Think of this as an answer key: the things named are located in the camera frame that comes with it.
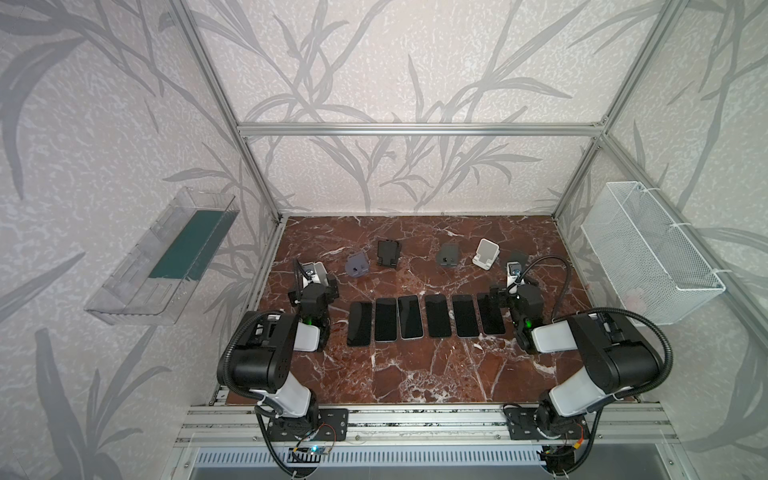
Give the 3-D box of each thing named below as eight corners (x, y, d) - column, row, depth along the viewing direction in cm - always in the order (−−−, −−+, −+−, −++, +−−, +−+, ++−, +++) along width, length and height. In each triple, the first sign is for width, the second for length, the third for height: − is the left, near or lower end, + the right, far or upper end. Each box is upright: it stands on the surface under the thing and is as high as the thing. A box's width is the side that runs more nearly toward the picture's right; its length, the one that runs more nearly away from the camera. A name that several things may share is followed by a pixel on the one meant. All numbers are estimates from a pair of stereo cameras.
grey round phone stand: (437, 268, 107) (437, 262, 105) (435, 249, 113) (436, 243, 110) (460, 268, 107) (461, 262, 105) (457, 249, 113) (458, 243, 110)
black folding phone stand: (378, 267, 107) (376, 255, 102) (379, 247, 113) (378, 235, 108) (400, 267, 107) (400, 255, 102) (400, 247, 113) (400, 235, 108)
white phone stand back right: (471, 263, 108) (476, 246, 101) (477, 253, 111) (482, 236, 104) (490, 271, 106) (496, 255, 99) (495, 261, 109) (501, 244, 102)
